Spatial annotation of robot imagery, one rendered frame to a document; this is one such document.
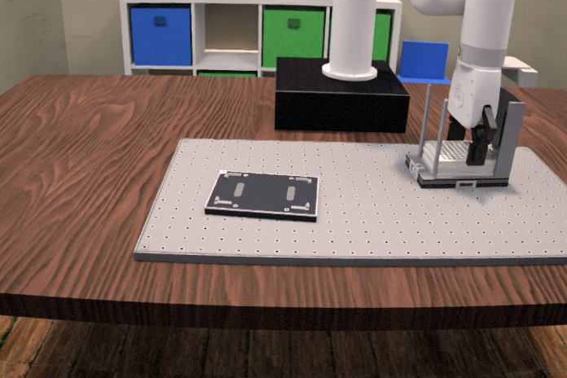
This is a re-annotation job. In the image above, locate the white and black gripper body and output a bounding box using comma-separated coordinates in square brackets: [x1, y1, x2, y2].
[447, 59, 502, 129]

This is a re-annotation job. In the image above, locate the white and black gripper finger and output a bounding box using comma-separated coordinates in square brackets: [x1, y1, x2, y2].
[446, 114, 466, 141]
[466, 105, 498, 166]

